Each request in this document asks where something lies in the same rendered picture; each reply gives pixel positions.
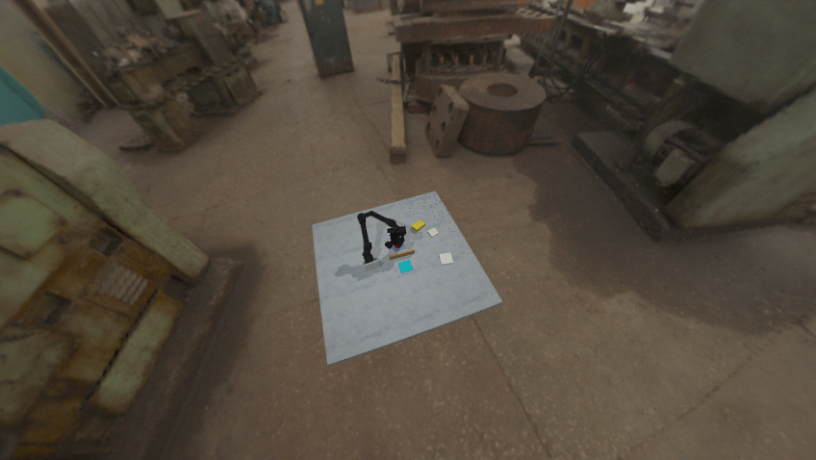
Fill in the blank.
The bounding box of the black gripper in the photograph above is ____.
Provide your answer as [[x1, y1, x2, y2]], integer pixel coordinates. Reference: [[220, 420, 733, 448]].
[[385, 234, 404, 249]]

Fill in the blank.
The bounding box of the wooden beam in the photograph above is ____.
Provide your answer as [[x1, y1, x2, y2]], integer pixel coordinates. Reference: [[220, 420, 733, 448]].
[[389, 248, 415, 260]]

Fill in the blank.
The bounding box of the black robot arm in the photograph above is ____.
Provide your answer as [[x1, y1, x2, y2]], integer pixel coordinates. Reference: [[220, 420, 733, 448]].
[[357, 211, 406, 264]]

